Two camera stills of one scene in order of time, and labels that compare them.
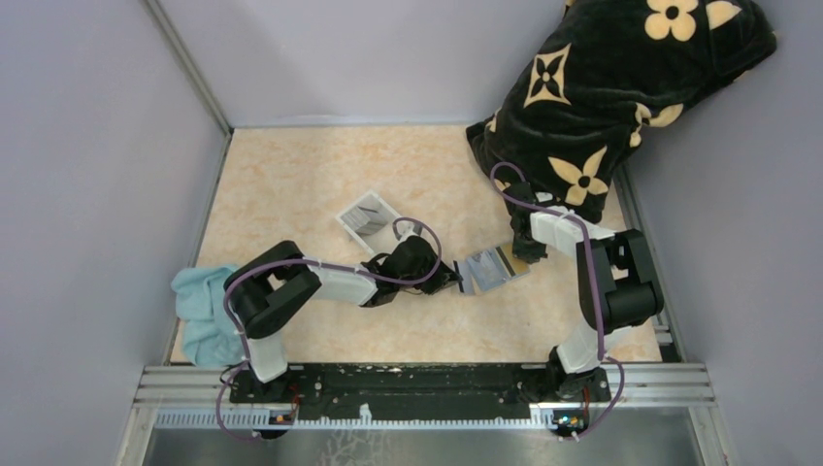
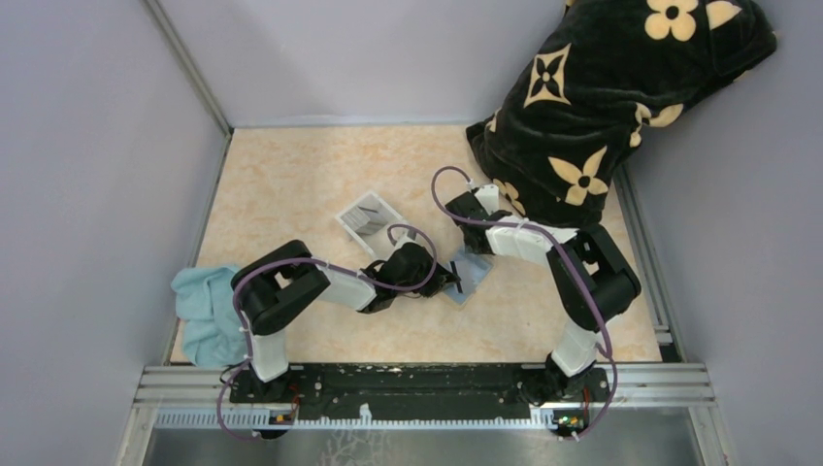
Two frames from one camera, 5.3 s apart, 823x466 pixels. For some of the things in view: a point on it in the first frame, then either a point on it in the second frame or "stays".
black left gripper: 444,279 stays
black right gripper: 529,255 → 481,252
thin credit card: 512,265 → 466,272
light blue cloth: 212,333 stays
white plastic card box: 373,219 stays
